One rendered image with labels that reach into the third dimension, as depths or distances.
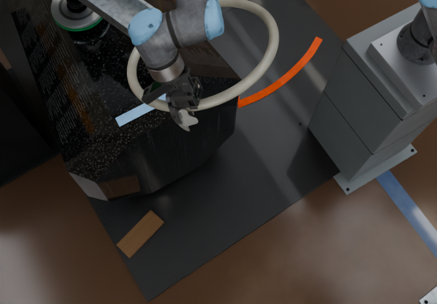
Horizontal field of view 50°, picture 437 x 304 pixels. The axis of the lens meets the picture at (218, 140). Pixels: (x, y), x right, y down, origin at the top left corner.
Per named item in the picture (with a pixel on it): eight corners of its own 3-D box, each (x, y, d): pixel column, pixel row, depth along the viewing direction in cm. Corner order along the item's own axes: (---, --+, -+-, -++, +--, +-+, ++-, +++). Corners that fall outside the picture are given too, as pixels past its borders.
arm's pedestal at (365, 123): (363, 86, 282) (421, -13, 204) (417, 152, 265) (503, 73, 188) (294, 123, 272) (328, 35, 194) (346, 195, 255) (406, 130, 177)
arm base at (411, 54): (423, 15, 189) (434, 0, 180) (455, 50, 183) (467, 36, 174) (386, 37, 186) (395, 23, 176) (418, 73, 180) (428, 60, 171)
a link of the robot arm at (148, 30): (164, 23, 104) (123, 37, 106) (183, 63, 113) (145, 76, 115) (162, 0, 110) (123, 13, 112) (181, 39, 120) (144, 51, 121)
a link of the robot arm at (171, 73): (141, 72, 116) (151, 45, 122) (149, 86, 120) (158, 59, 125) (173, 69, 113) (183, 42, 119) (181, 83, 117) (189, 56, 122)
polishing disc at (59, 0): (107, -13, 194) (106, -15, 193) (101, 29, 185) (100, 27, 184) (56, -14, 194) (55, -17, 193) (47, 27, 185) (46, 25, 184)
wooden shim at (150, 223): (129, 258, 238) (129, 258, 236) (116, 245, 240) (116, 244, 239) (164, 222, 246) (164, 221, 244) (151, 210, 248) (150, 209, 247)
